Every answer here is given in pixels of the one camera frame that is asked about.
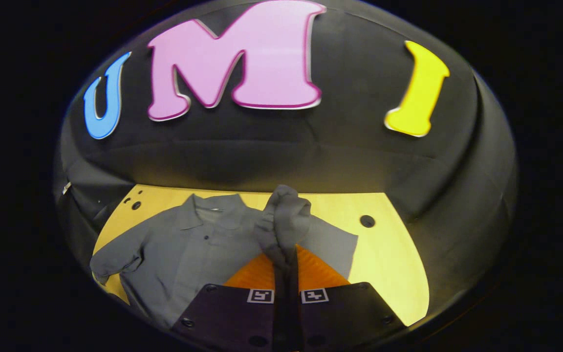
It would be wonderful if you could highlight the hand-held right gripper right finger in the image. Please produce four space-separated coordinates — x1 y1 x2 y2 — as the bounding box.
289 243 407 352

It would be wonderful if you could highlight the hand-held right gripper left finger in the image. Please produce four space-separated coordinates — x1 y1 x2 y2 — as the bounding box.
172 249 289 352

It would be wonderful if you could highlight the grey collared shirt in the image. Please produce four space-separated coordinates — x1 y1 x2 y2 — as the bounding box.
90 185 359 329

